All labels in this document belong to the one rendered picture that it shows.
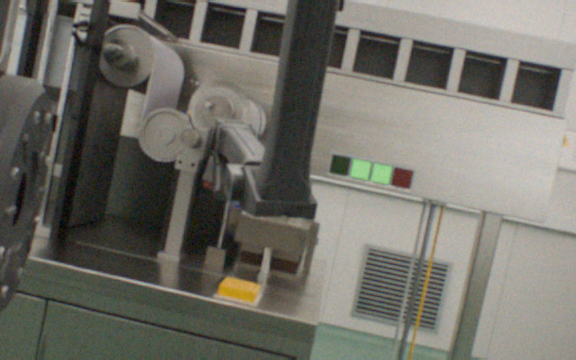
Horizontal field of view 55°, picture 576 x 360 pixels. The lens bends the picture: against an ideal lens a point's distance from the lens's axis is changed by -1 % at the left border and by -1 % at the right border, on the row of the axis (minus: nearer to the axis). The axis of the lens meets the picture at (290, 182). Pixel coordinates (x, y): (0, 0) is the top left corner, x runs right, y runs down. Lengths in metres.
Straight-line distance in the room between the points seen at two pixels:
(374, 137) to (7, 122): 1.39
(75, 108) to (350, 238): 2.94
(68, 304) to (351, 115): 0.91
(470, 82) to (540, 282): 2.68
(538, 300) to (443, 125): 2.78
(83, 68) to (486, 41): 1.08
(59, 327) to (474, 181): 1.13
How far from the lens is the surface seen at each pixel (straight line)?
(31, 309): 1.22
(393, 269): 4.02
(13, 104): 0.31
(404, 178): 1.62
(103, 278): 1.11
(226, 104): 1.30
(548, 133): 1.72
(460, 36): 1.70
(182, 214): 1.30
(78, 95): 1.30
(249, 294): 1.07
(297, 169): 0.65
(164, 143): 1.36
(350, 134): 1.62
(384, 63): 1.73
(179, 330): 1.13
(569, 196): 4.26
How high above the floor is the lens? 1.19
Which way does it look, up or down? 3 degrees down
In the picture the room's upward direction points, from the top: 12 degrees clockwise
